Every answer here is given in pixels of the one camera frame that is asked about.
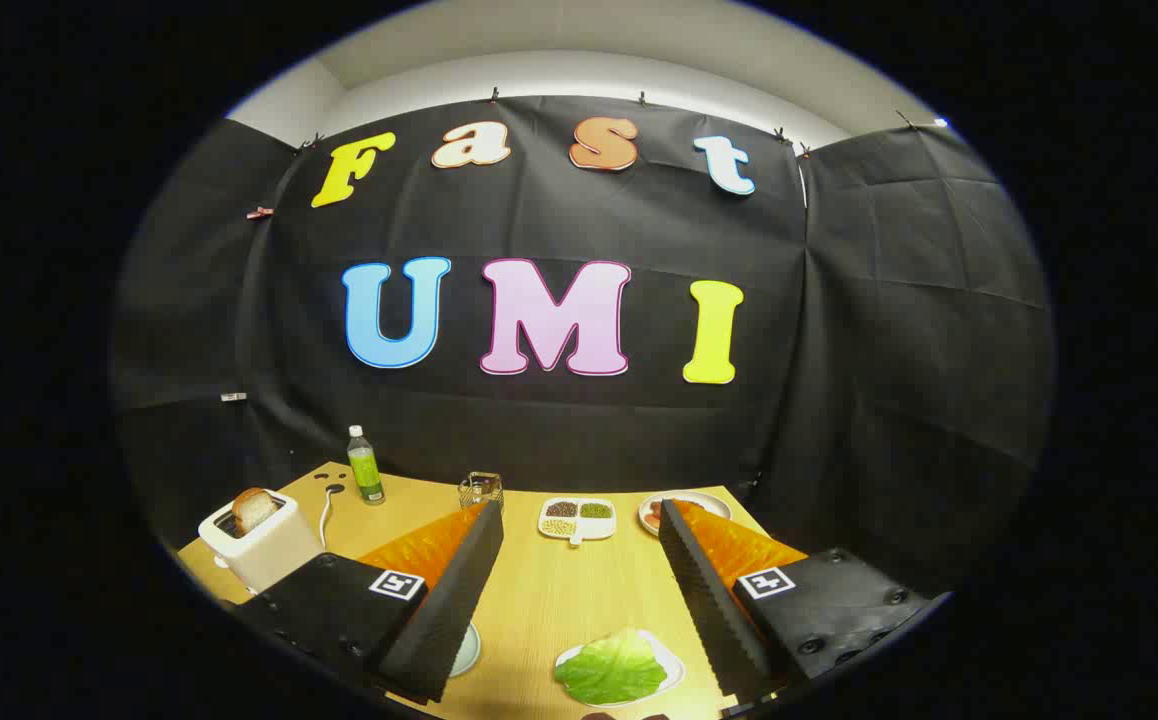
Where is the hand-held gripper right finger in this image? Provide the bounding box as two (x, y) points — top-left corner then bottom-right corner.
(657, 498), (930, 701)

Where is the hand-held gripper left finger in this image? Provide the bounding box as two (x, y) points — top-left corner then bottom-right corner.
(236, 500), (505, 704)

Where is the green lettuce leaf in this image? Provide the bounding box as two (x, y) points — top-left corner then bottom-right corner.
(553, 628), (668, 706)

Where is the toast bread slice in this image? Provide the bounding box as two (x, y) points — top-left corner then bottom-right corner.
(231, 487), (280, 536)

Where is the pale green round plate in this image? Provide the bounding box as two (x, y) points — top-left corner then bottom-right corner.
(449, 622), (482, 679)

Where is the white square plate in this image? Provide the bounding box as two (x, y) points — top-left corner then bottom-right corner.
(553, 628), (686, 709)

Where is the white round meat plate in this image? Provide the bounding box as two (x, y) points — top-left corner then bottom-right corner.
(638, 490), (733, 538)

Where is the white divided bean dish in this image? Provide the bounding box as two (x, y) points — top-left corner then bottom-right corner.
(537, 497), (618, 547)

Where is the green label plastic bottle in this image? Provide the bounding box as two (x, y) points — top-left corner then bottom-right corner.
(347, 425), (387, 506)

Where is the white toaster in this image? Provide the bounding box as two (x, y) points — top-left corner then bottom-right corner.
(198, 488), (325, 595)

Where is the black backdrop cloth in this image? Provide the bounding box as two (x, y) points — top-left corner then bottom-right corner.
(109, 95), (1055, 601)

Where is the wire utensil holder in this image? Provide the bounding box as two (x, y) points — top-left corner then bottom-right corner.
(457, 471), (505, 513)

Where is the white toaster cable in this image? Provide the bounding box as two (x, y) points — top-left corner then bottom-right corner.
(317, 484), (347, 549)

